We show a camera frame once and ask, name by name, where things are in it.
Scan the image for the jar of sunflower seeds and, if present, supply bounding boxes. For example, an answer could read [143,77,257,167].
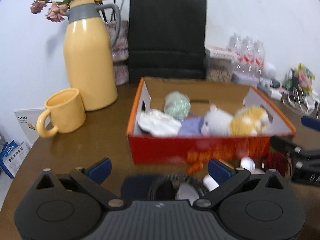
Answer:
[206,58,233,83]

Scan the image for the purple cloth pouch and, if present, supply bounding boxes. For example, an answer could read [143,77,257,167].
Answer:
[178,116,203,137]

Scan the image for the yellow ceramic mug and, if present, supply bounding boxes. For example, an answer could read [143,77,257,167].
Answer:
[36,88,86,138]

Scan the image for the yellow white plush toy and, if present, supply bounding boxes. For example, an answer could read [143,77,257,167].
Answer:
[200,105,271,137]

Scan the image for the small printed tin box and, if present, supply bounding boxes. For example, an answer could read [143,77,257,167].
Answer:
[231,71,260,87]

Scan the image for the colourful snack packet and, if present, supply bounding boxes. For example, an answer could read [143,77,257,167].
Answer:
[282,63,315,93]

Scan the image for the water bottle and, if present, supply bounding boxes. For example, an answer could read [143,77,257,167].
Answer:
[241,36,254,73]
[227,33,244,72]
[253,40,265,76]

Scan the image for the white robot figurine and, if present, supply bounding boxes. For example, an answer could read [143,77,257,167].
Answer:
[259,62,276,87]

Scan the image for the white tangled cables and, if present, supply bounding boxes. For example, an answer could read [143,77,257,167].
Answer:
[282,87,320,118]

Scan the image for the yellow thermos jug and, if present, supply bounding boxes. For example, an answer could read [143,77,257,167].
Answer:
[63,0,121,111]

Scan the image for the middle water bottle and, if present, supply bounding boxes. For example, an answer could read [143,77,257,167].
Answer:
[241,36,254,73]

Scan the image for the white earphone case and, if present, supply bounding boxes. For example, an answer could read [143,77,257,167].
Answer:
[240,157,255,173]

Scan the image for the red cardboard pumpkin box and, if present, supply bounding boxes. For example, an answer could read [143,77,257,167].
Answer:
[126,77,296,164]

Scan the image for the white charger adapter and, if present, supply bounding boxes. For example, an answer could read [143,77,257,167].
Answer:
[266,88,282,101]

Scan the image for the white flat carton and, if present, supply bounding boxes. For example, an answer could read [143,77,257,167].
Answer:
[205,45,238,61]

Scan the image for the left water bottle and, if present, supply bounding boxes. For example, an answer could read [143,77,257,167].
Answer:
[227,33,244,72]

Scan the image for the right water bottle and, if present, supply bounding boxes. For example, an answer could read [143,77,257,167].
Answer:
[253,40,265,76]

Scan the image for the black paper shopping bag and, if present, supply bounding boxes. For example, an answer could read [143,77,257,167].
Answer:
[128,0,207,84]

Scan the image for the white cloth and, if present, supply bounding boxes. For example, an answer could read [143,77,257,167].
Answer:
[137,109,182,137]

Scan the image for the pink textured vase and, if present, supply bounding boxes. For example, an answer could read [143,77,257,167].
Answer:
[112,20,129,86]

